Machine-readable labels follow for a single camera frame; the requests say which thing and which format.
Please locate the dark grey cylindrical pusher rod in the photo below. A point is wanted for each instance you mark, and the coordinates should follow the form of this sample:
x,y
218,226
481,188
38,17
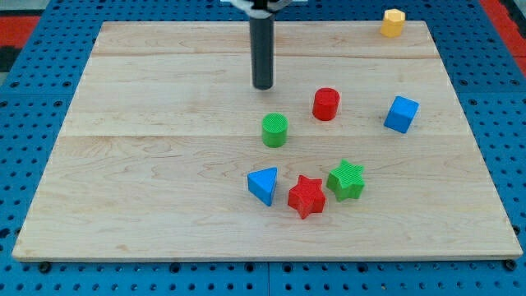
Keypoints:
x,y
262,52

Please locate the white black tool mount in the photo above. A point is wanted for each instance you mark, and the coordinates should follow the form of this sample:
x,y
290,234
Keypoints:
x,y
260,8

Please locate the red cylinder block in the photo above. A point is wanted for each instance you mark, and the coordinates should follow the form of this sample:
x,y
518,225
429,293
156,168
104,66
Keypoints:
x,y
325,104

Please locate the red star block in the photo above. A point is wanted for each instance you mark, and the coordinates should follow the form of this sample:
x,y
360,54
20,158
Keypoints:
x,y
307,197

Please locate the green star block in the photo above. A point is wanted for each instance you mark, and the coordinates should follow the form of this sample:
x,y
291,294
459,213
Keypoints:
x,y
346,181

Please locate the green cylinder block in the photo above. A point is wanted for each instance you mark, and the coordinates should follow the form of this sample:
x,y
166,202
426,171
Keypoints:
x,y
274,130

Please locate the yellow hexagon block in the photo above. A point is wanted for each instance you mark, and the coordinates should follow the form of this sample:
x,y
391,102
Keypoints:
x,y
393,23

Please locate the blue triangle block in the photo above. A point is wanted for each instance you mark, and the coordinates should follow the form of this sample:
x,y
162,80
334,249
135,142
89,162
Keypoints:
x,y
262,184

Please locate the light wooden board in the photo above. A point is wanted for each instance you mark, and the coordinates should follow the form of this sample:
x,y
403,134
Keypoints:
x,y
152,158

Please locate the blue cube block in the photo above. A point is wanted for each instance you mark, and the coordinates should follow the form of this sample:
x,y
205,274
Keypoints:
x,y
401,114

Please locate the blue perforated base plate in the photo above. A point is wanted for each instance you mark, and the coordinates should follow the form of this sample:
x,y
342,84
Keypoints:
x,y
43,78

